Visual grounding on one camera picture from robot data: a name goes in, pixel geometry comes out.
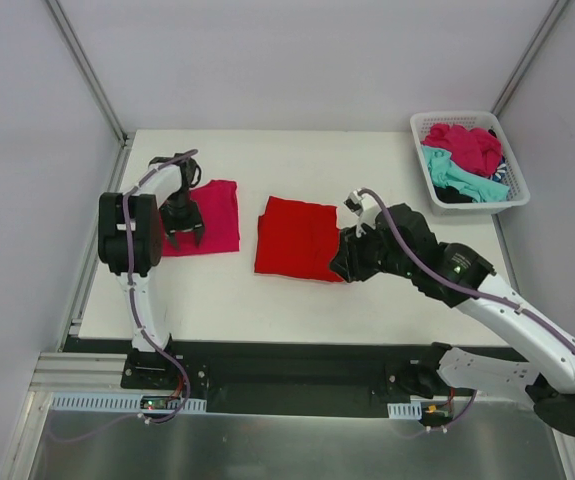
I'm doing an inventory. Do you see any magenta t shirt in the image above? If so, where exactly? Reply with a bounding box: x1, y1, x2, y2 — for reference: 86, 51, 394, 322
421, 123, 503, 177
162, 180, 240, 257

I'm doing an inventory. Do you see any red t shirt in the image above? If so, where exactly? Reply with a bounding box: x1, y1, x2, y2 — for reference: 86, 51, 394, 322
254, 196, 343, 283

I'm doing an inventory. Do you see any white plastic basket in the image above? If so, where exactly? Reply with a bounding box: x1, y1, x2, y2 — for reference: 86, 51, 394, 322
410, 111, 530, 216

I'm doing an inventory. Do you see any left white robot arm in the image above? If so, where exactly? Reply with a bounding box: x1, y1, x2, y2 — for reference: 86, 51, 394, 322
97, 149, 206, 389

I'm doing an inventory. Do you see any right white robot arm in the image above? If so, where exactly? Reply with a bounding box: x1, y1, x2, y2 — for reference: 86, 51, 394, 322
330, 191, 575, 437

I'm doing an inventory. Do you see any black garment in basket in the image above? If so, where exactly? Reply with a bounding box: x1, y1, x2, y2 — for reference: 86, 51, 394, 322
434, 186, 474, 204

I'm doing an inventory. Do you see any teal t shirt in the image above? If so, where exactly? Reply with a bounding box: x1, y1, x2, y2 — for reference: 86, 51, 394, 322
421, 146, 509, 203

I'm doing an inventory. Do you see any crumpled magenta t shirt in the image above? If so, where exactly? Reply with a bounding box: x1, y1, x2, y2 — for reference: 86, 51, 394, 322
421, 123, 503, 177

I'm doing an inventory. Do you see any striped garment in basket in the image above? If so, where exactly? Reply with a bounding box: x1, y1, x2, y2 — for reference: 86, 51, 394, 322
488, 157, 508, 183

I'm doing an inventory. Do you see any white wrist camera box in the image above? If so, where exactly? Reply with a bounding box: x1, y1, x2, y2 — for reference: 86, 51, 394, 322
344, 190, 381, 238

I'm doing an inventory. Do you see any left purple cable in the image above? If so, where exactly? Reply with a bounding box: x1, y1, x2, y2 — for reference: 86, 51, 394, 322
46, 148, 201, 444

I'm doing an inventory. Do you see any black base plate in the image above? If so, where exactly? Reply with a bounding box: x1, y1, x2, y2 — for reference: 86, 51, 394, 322
64, 335, 476, 419

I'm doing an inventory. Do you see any right white cable duct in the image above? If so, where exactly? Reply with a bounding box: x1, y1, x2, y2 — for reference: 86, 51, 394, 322
387, 401, 423, 421

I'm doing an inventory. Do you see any white cable duct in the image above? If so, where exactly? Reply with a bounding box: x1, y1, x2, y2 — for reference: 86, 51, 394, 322
387, 401, 423, 421
51, 393, 207, 415

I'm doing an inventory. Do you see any aluminium rail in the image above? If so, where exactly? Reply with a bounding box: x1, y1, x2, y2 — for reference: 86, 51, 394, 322
29, 351, 138, 394

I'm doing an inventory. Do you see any left aluminium frame post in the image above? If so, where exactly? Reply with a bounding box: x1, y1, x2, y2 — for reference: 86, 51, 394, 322
43, 0, 129, 146

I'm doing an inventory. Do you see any aluminium frame post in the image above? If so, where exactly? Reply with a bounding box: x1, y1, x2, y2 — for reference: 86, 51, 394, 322
43, 0, 129, 146
491, 0, 575, 125

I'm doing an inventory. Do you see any left white cable duct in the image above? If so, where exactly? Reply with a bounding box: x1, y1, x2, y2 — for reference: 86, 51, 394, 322
51, 393, 207, 415

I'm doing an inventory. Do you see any right aluminium frame post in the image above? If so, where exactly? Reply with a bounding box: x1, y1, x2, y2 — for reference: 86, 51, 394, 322
491, 0, 575, 125

